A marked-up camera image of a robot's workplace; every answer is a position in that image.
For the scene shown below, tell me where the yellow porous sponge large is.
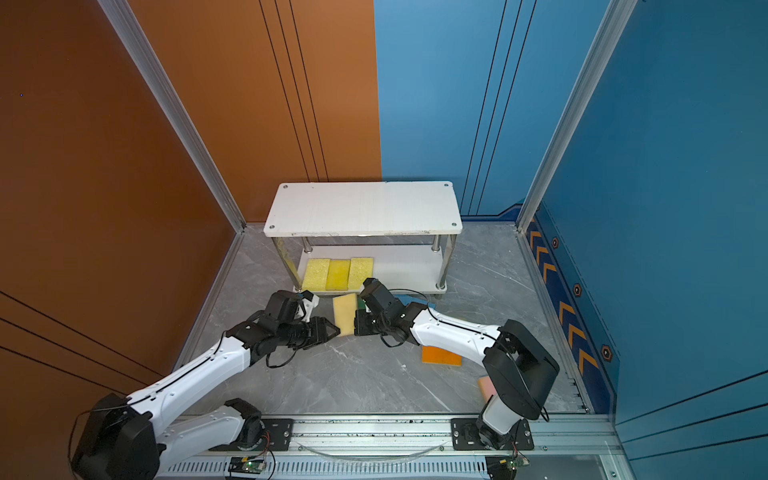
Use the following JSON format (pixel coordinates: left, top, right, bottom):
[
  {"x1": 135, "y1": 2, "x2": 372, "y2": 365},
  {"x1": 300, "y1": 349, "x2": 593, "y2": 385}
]
[{"x1": 302, "y1": 258, "x2": 331, "y2": 292}]

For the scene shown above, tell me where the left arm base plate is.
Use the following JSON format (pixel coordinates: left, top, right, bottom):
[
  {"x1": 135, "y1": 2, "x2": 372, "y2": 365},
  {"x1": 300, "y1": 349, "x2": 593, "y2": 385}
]
[{"x1": 235, "y1": 418, "x2": 294, "y2": 452}]

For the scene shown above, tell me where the left circuit board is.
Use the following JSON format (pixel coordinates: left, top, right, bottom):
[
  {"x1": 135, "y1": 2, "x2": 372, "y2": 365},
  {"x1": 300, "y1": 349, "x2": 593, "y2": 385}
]
[{"x1": 226, "y1": 456, "x2": 270, "y2": 479}]

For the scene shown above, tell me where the blue sponge left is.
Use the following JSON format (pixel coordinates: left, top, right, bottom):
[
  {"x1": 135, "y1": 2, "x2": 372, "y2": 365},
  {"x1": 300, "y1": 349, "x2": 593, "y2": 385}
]
[{"x1": 395, "y1": 293, "x2": 424, "y2": 305}]

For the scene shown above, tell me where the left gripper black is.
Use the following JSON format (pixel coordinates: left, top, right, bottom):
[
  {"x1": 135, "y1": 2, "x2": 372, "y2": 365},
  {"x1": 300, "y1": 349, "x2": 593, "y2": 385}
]
[{"x1": 278, "y1": 315, "x2": 343, "y2": 350}]

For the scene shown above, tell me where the orange sponge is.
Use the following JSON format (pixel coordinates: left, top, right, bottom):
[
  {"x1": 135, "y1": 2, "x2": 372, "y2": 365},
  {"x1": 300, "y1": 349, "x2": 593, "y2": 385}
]
[{"x1": 421, "y1": 346, "x2": 463, "y2": 366}]

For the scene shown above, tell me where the bright yellow foam sponge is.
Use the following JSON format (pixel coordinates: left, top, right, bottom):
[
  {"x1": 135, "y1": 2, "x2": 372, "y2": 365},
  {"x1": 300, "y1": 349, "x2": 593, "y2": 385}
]
[{"x1": 325, "y1": 259, "x2": 351, "y2": 291}]

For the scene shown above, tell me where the right aluminium corner post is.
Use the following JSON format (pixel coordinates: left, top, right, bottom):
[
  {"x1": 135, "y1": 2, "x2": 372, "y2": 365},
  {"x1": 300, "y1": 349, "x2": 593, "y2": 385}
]
[{"x1": 515, "y1": 0, "x2": 638, "y2": 235}]

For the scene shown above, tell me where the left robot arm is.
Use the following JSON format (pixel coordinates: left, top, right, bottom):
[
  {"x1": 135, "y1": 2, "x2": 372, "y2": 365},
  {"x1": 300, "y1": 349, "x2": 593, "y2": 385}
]
[{"x1": 68, "y1": 290, "x2": 341, "y2": 479}]

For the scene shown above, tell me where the pale yellow sponge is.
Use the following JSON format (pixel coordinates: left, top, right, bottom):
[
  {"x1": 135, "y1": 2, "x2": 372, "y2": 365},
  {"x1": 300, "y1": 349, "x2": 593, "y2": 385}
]
[{"x1": 333, "y1": 293, "x2": 358, "y2": 337}]

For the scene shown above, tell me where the aluminium corner post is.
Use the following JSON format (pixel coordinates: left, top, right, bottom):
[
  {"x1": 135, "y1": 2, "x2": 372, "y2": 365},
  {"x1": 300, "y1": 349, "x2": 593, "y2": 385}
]
[
  {"x1": 98, "y1": 0, "x2": 247, "y2": 234},
  {"x1": 515, "y1": 0, "x2": 638, "y2": 235}
]

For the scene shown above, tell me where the pink sponge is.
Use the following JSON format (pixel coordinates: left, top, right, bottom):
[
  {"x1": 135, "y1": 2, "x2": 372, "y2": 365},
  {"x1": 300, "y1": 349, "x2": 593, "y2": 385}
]
[{"x1": 478, "y1": 376, "x2": 497, "y2": 402}]

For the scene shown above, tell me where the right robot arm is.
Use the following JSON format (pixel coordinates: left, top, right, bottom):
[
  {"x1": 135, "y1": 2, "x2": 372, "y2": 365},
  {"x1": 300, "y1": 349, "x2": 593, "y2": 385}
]
[{"x1": 354, "y1": 278, "x2": 560, "y2": 451}]

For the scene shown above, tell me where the circuit board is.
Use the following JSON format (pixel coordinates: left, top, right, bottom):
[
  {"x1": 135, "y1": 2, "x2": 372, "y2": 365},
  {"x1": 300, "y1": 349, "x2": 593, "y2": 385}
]
[
  {"x1": 485, "y1": 456, "x2": 530, "y2": 480},
  {"x1": 226, "y1": 456, "x2": 270, "y2": 479}
]

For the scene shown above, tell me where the right circuit board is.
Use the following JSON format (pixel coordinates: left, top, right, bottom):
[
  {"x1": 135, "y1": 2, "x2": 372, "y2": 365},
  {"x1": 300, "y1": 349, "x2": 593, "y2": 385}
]
[{"x1": 485, "y1": 456, "x2": 530, "y2": 480}]

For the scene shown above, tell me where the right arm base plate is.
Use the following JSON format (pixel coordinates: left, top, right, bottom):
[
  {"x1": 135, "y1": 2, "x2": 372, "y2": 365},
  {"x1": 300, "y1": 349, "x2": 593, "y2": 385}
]
[{"x1": 450, "y1": 418, "x2": 534, "y2": 451}]

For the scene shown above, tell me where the white two-tier shelf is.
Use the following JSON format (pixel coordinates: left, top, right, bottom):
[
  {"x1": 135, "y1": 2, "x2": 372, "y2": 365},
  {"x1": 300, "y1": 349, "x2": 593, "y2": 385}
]
[{"x1": 263, "y1": 180, "x2": 463, "y2": 294}]

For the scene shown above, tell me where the aluminium front rail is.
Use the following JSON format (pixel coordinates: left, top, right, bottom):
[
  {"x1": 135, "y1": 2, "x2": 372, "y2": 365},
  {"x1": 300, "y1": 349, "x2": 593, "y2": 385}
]
[{"x1": 161, "y1": 413, "x2": 634, "y2": 479}]

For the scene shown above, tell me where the left aluminium corner post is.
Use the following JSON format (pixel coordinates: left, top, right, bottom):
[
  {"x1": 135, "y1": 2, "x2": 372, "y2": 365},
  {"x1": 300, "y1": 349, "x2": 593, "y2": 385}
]
[{"x1": 98, "y1": 0, "x2": 247, "y2": 234}]

